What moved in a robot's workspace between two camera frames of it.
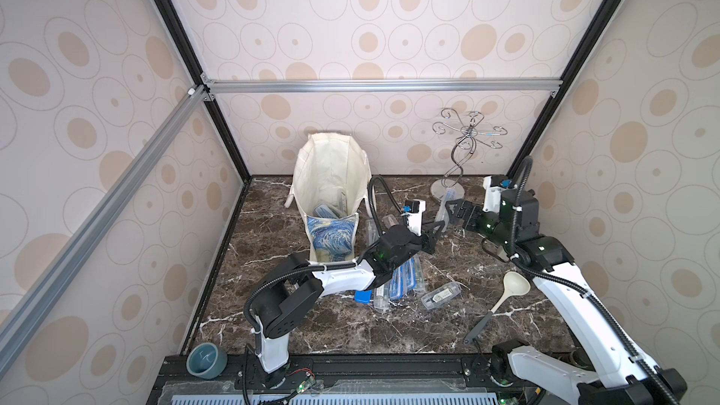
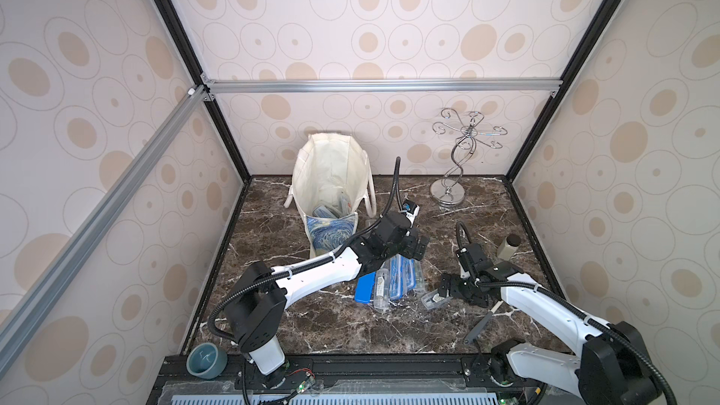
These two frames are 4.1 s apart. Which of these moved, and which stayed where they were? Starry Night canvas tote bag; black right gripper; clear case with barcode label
Moved: black right gripper
Stayed: Starry Night canvas tote bag; clear case with barcode label
